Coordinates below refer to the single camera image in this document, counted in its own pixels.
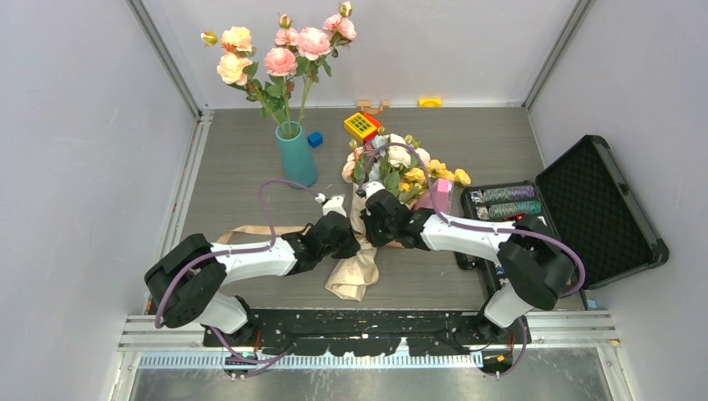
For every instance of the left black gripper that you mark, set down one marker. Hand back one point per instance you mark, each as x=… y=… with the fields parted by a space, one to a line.
x=351 y=246

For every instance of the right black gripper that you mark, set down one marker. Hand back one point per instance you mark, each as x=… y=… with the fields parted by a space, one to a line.
x=375 y=240

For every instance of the paper flower bouquet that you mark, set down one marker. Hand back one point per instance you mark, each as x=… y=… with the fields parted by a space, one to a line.
x=402 y=166

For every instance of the teal ceramic vase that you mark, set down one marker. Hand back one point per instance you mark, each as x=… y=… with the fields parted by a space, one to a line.
x=297 y=160

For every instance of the tan satin ribbon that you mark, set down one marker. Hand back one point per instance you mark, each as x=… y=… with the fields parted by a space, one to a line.
x=258 y=231

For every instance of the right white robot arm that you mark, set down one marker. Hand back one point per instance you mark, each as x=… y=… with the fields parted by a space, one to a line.
x=537 y=265

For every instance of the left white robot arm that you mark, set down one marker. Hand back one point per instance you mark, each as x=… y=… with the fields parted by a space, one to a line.
x=185 y=283

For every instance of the pink plastic box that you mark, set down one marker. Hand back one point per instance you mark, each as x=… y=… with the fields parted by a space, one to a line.
x=441 y=192

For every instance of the small blue cube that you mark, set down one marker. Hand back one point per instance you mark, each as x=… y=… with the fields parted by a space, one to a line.
x=315 y=139

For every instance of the colourful toy block house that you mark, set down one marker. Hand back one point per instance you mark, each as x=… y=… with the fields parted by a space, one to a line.
x=362 y=127

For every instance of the wooden toy piece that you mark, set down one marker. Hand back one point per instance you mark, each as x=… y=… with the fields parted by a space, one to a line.
x=367 y=107

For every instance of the yellow toy block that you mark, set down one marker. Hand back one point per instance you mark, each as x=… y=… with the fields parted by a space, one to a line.
x=430 y=102

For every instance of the pink peach rose stems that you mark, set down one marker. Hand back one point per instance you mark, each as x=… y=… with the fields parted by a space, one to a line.
x=282 y=81

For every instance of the black poker chip case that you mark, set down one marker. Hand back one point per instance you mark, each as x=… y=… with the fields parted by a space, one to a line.
x=585 y=199

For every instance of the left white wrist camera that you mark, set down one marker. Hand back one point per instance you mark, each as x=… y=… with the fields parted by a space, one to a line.
x=333 y=204

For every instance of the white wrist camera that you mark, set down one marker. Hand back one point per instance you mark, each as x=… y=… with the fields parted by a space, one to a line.
x=367 y=190
x=333 y=204

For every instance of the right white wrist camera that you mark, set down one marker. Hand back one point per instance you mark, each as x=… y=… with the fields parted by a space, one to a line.
x=367 y=190

